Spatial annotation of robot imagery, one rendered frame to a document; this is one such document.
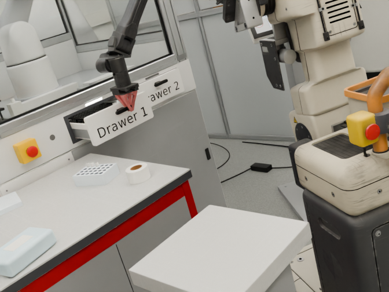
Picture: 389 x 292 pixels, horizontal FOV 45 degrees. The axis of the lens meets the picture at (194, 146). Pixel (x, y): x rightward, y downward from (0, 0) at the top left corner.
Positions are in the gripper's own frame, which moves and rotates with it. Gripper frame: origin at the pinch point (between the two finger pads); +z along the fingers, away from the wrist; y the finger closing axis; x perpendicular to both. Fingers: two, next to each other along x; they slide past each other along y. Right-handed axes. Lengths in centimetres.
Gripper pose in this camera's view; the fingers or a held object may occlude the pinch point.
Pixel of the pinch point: (130, 109)
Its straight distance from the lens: 177.4
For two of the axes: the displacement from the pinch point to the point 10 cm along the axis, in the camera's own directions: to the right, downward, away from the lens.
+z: 2.2, 9.2, 3.3
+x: -6.9, 3.9, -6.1
